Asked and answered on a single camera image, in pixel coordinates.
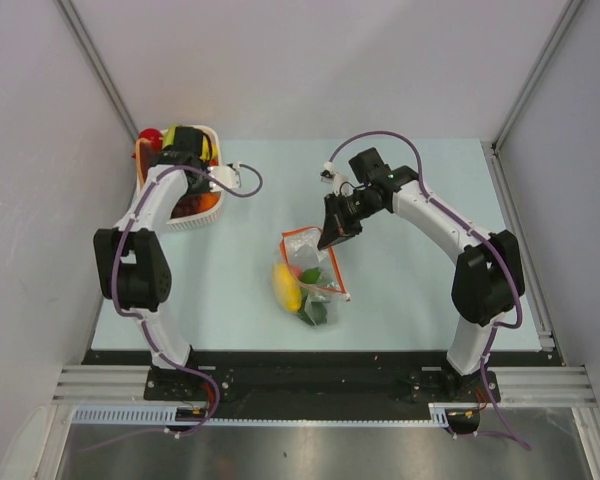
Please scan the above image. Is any clear orange zip bag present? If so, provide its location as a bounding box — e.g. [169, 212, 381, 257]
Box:
[271, 226, 350, 328]

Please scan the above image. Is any purple cable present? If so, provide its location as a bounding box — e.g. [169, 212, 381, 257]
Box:
[77, 162, 264, 451]
[327, 129, 531, 452]

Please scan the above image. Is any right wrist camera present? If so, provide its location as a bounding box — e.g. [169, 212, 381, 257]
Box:
[320, 161, 353, 196]

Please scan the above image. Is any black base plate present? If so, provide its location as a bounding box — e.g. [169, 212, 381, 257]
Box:
[81, 350, 564, 413]

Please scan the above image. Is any red bell pepper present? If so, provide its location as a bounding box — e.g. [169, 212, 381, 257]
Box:
[138, 128, 163, 150]

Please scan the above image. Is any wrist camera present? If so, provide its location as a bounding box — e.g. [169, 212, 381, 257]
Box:
[320, 161, 353, 196]
[207, 165, 241, 193]

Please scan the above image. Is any green bell pepper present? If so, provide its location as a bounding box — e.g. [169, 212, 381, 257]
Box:
[297, 302, 328, 327]

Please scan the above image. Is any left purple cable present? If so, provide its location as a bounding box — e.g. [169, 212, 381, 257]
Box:
[77, 162, 264, 451]

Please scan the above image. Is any pink peach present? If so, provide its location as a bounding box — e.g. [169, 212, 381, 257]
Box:
[291, 266, 302, 280]

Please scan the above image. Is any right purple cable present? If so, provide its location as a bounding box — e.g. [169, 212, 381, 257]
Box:
[327, 129, 531, 452]

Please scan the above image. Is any aluminium post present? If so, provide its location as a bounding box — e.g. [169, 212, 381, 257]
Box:
[490, 0, 587, 154]
[53, 0, 139, 142]

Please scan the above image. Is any orange fruit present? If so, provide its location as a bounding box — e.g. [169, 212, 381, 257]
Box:
[198, 193, 220, 212]

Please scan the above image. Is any green white leek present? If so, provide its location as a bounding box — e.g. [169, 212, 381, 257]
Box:
[161, 124, 178, 150]

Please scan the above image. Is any yellow bell pepper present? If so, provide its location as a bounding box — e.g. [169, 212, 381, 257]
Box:
[272, 263, 302, 313]

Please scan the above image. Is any aluminium front rail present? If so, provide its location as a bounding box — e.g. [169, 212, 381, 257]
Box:
[54, 365, 598, 408]

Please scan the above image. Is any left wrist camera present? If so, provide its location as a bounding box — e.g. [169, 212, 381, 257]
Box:
[207, 165, 241, 193]

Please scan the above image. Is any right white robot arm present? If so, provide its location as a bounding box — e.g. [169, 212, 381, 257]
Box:
[318, 148, 525, 401]

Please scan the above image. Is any dark grape bunch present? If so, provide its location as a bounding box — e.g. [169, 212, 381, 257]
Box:
[171, 195, 202, 219]

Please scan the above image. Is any right aluminium post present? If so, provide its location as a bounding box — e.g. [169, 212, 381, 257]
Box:
[490, 0, 587, 154]

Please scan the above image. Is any orange sliced papaya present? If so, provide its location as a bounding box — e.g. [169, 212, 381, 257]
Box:
[133, 138, 155, 188]

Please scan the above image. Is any white plastic basket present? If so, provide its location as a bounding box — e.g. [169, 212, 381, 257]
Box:
[135, 125, 224, 232]

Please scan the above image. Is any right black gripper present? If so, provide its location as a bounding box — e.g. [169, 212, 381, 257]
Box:
[318, 190, 383, 251]

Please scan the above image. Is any white cable duct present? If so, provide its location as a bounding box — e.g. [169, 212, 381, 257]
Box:
[73, 405, 448, 428]

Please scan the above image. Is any left aluminium post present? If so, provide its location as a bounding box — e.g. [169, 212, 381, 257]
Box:
[53, 0, 139, 142]

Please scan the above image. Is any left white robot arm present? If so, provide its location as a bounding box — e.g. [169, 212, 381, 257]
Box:
[93, 124, 221, 400]

